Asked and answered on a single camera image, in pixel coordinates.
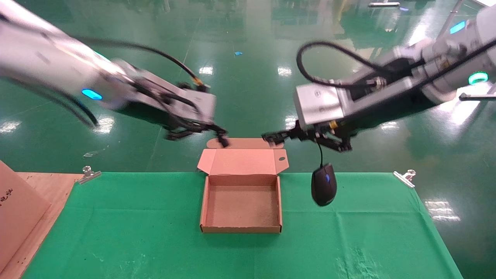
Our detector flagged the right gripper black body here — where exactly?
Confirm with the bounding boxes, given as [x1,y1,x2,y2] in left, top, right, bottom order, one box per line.
[296,118,352,143]

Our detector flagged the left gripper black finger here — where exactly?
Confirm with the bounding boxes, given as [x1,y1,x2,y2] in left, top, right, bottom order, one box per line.
[194,123,230,148]
[167,129,195,141]

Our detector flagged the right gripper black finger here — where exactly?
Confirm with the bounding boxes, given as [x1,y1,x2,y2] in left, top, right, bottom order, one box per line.
[262,130,303,145]
[322,135,353,153]

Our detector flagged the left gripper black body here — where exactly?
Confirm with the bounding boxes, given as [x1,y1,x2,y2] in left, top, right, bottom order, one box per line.
[118,97,213,134]

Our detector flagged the black wired computer mouse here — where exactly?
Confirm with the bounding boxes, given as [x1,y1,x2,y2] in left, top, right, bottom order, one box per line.
[311,139,337,207]

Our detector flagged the open brown cardboard mailer box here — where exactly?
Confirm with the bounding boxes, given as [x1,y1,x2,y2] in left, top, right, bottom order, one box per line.
[197,138,289,234]

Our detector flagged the silver binder clip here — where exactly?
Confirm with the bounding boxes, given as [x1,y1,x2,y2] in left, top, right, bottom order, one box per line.
[77,166,102,185]
[393,169,416,189]

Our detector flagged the green table cloth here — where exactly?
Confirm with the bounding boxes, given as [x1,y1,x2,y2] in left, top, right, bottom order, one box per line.
[21,172,463,279]

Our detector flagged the wooden board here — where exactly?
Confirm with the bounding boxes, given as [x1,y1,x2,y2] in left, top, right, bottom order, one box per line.
[0,172,84,279]

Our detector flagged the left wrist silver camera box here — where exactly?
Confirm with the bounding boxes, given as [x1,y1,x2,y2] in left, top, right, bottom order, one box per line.
[132,72,216,124]

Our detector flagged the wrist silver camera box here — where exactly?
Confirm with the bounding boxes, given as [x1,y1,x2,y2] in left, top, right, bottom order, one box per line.
[293,84,346,127]
[132,72,216,124]

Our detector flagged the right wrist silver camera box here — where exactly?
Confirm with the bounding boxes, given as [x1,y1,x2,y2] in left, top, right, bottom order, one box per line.
[293,84,346,127]

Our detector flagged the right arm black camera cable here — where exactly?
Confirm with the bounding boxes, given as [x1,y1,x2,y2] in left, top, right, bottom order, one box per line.
[296,39,496,89]

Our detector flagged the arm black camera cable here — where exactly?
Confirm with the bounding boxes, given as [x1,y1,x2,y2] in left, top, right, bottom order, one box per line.
[74,37,212,88]
[296,39,496,89]

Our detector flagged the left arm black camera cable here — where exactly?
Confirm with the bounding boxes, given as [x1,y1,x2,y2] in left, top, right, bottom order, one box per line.
[74,37,212,88]

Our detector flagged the left arm black hanging cable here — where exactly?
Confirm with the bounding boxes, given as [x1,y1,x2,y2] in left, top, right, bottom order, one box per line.
[0,76,99,129]

